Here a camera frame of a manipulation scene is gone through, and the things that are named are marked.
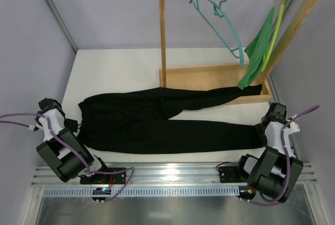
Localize black trousers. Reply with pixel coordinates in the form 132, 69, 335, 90
77, 85, 266, 154

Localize green microfibre cloth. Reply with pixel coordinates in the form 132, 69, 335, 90
238, 6, 275, 89

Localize aluminium mounting rail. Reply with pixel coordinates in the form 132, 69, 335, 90
30, 161, 315, 187

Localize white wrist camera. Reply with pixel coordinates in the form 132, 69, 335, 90
289, 121, 300, 135
28, 123, 43, 131

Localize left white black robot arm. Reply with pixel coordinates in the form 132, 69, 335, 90
36, 98, 109, 185

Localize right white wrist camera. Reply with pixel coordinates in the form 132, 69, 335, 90
289, 121, 300, 135

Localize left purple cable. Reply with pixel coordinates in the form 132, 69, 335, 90
0, 112, 135, 215

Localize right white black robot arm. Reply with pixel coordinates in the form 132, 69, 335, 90
237, 103, 304, 207

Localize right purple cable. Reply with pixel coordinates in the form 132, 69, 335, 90
245, 104, 320, 207

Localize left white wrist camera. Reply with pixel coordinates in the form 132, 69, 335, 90
28, 123, 43, 131

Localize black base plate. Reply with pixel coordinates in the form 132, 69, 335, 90
218, 166, 249, 183
80, 167, 127, 185

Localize lime green plastic hanger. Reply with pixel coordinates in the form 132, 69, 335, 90
261, 0, 286, 72

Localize teal plastic hanger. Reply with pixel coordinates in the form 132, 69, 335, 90
189, 0, 244, 68

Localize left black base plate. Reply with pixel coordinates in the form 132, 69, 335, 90
80, 167, 127, 185

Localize wooden clothes rack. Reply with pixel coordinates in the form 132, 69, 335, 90
159, 0, 319, 104

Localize purple cable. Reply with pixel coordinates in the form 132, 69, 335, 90
0, 112, 135, 215
245, 104, 320, 207

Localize grey slotted cable duct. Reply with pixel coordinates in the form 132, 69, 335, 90
42, 186, 239, 198

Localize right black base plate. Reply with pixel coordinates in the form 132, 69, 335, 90
218, 166, 249, 183

